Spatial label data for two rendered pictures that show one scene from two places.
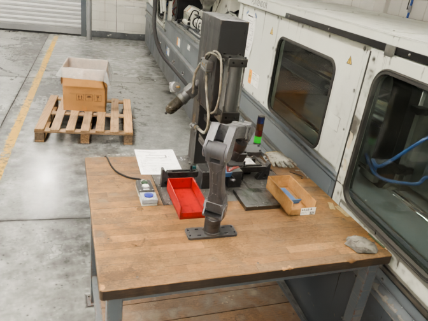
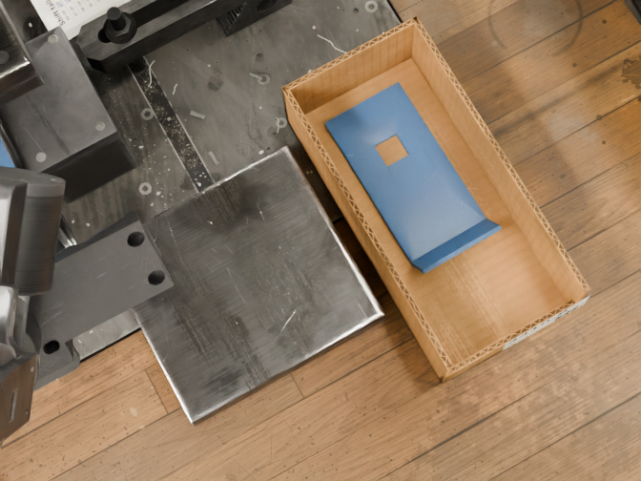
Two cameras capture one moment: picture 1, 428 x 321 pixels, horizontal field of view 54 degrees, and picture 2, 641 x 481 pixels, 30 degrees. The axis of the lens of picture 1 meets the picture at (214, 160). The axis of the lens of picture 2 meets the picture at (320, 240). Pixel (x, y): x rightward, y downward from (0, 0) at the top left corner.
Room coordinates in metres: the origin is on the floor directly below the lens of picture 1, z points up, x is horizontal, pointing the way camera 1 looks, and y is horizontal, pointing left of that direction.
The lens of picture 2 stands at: (1.47, -0.28, 1.82)
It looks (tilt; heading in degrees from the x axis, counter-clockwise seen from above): 75 degrees down; 1
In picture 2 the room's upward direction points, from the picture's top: 9 degrees counter-clockwise
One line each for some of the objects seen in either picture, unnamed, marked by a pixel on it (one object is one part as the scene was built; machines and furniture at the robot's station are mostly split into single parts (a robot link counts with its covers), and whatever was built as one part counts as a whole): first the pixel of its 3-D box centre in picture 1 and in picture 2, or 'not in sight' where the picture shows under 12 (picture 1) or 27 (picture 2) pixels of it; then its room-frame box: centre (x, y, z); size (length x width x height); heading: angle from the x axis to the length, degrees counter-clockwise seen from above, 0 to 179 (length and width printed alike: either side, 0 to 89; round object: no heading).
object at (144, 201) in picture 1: (148, 201); not in sight; (1.57, 0.26, 0.90); 0.07 x 0.07 x 0.06; 21
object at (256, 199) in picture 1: (256, 198); (241, 282); (1.70, -0.21, 0.91); 0.17 x 0.16 x 0.02; 111
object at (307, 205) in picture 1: (290, 195); (433, 198); (1.74, -0.37, 0.93); 0.25 x 0.13 x 0.08; 21
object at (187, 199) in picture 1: (186, 197); not in sight; (1.60, 0.10, 0.93); 0.25 x 0.12 x 0.06; 21
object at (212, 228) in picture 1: (212, 224); not in sight; (1.39, -0.03, 0.94); 0.20 x 0.07 x 0.08; 111
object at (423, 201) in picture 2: (286, 193); (410, 175); (1.76, -0.36, 0.92); 0.15 x 0.07 x 0.03; 22
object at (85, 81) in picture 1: (86, 83); not in sight; (4.95, 1.65, 0.40); 0.67 x 0.60 x 0.50; 13
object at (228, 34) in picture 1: (223, 65); not in sight; (1.94, 0.02, 1.44); 0.17 x 0.13 x 0.42; 21
